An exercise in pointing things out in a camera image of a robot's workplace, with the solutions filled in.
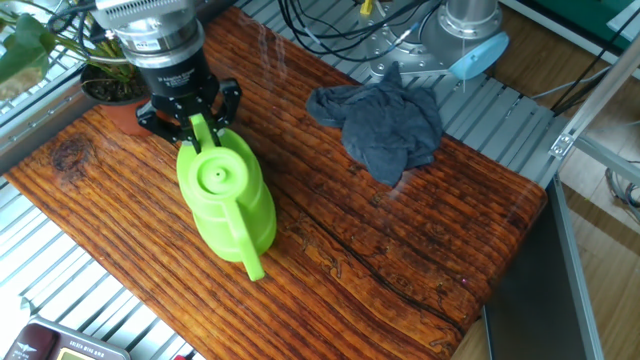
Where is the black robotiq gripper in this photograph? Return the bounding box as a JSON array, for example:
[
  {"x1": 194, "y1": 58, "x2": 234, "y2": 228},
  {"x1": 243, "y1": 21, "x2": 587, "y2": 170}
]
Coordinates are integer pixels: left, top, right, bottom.
[{"x1": 135, "y1": 47, "x2": 243, "y2": 154}]

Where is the black cable bundle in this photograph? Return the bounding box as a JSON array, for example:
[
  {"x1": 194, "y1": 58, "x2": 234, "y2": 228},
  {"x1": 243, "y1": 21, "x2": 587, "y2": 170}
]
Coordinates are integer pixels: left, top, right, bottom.
[{"x1": 277, "y1": 0, "x2": 446, "y2": 64}]

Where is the maroon desk telephone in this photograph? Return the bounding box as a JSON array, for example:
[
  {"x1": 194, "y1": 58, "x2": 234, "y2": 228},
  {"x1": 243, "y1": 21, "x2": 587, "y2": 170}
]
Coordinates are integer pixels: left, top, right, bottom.
[{"x1": 2, "y1": 315, "x2": 132, "y2": 360}]

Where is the green plant in terracotta pot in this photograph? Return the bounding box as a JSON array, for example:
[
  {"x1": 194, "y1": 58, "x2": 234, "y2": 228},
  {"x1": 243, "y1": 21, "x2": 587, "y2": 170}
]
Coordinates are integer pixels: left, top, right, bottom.
[{"x1": 0, "y1": 0, "x2": 166, "y2": 139}]

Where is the glossy brown wooden board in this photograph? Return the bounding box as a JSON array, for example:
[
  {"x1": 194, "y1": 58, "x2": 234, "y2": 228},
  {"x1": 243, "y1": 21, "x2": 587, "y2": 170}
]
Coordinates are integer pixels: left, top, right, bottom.
[{"x1": 3, "y1": 7, "x2": 549, "y2": 360}]

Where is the green floor mat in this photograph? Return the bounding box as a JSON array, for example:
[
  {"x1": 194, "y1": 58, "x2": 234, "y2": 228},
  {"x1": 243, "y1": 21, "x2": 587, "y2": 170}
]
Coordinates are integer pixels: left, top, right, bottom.
[{"x1": 529, "y1": 0, "x2": 640, "y2": 51}]

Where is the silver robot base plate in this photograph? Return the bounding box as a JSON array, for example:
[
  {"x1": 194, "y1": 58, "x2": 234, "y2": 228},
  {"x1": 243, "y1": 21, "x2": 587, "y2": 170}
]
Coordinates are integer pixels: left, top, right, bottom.
[{"x1": 367, "y1": 7, "x2": 469, "y2": 77}]

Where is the dark grey towel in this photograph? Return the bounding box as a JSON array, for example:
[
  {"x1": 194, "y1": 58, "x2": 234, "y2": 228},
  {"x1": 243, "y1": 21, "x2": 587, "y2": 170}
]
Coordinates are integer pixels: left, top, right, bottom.
[{"x1": 305, "y1": 62, "x2": 444, "y2": 187}]

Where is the aluminium frame profile with bracket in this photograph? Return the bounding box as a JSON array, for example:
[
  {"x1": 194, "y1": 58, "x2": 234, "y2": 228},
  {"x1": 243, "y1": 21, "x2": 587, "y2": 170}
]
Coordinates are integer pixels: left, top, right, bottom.
[{"x1": 549, "y1": 47, "x2": 640, "y2": 159}]

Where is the green plastic watering can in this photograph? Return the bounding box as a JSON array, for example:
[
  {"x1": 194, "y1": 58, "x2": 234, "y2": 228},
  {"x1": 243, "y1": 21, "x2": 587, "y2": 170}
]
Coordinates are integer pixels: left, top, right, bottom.
[{"x1": 175, "y1": 113, "x2": 278, "y2": 283}]

